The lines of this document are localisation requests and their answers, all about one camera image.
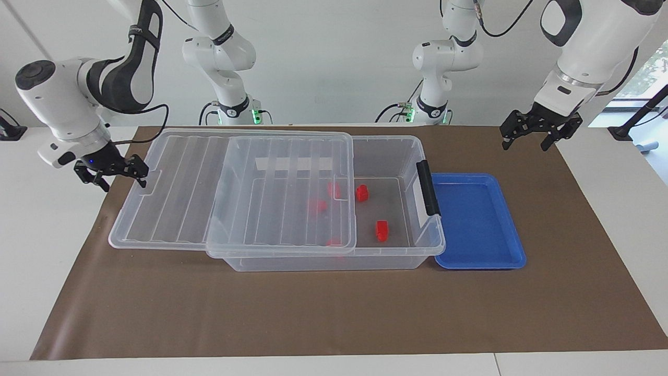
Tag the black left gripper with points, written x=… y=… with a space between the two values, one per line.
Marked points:
x=543 y=121

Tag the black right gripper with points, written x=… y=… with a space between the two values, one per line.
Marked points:
x=104 y=163

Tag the clear ribbed plastic lid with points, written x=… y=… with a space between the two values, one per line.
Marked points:
x=177 y=209

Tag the red block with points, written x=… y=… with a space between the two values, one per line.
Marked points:
x=361 y=192
x=317 y=206
x=382 y=230
x=334 y=190
x=333 y=242

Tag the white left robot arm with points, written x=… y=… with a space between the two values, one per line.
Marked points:
x=600 y=42

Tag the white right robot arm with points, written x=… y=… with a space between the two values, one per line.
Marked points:
x=57 y=104

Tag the blue plastic tray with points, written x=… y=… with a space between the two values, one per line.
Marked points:
x=477 y=224

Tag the clear plastic storage box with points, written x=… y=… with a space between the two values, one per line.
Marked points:
x=313 y=263

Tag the black tripod stand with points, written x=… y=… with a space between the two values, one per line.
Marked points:
x=621 y=133

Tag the pale blue cylinder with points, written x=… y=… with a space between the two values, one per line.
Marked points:
x=647 y=145

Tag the black stand foot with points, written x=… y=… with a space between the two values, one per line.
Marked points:
x=10 y=133

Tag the window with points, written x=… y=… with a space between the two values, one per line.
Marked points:
x=649 y=73

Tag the brown table mat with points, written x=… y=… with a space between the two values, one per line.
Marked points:
x=156 y=313

